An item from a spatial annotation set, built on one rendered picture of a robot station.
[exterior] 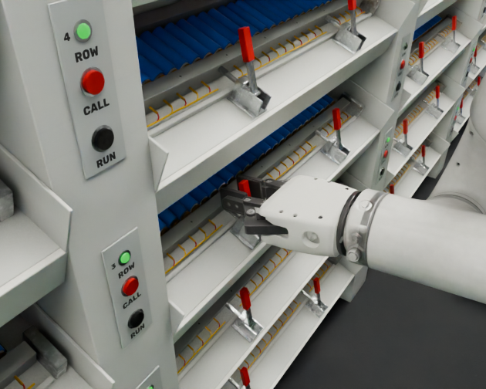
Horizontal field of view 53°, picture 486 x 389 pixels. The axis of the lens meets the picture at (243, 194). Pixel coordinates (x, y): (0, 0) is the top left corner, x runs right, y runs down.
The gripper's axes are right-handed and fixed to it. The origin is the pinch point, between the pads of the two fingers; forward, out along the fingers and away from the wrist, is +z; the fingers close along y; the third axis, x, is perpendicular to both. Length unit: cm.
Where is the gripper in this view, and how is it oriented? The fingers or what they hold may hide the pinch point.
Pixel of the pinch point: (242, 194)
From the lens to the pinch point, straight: 63.2
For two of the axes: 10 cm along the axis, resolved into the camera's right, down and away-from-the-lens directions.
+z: -8.1, -2.2, 5.4
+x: -1.1, -8.6, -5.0
